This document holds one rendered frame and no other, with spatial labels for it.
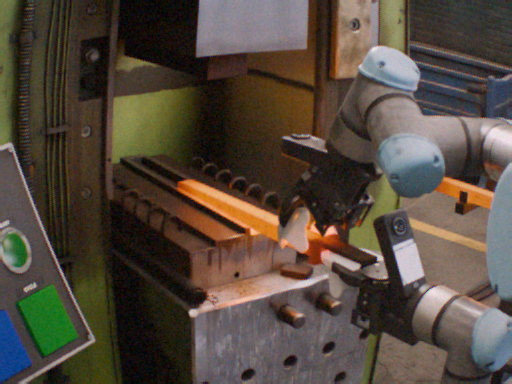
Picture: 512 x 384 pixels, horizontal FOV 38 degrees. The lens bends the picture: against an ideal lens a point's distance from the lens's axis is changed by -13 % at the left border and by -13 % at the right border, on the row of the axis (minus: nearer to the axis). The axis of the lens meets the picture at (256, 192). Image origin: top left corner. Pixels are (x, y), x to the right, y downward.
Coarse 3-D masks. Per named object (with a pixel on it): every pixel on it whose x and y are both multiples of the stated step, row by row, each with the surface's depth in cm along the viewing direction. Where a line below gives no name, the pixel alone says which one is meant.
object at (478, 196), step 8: (440, 184) 144; (448, 184) 143; (456, 184) 142; (464, 184) 142; (440, 192) 144; (448, 192) 143; (456, 192) 142; (472, 192) 139; (480, 192) 138; (488, 192) 139; (472, 200) 139; (480, 200) 138; (488, 200) 137; (488, 208) 137
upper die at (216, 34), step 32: (128, 0) 129; (160, 0) 120; (192, 0) 113; (224, 0) 114; (256, 0) 117; (288, 0) 121; (128, 32) 130; (160, 32) 122; (192, 32) 114; (224, 32) 116; (256, 32) 119; (288, 32) 123
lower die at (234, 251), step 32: (128, 160) 159; (160, 160) 162; (160, 192) 145; (224, 192) 146; (128, 224) 140; (160, 224) 134; (192, 224) 132; (224, 224) 133; (160, 256) 132; (192, 256) 124; (224, 256) 128; (256, 256) 132; (288, 256) 136
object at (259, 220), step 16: (192, 192) 142; (208, 192) 140; (224, 208) 135; (240, 208) 132; (256, 208) 132; (256, 224) 128; (272, 224) 125; (320, 240) 117; (336, 240) 117; (320, 256) 117; (352, 256) 111; (368, 256) 111
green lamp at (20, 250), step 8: (8, 240) 92; (16, 240) 93; (8, 248) 92; (16, 248) 93; (24, 248) 94; (8, 256) 91; (16, 256) 92; (24, 256) 94; (16, 264) 92; (24, 264) 93
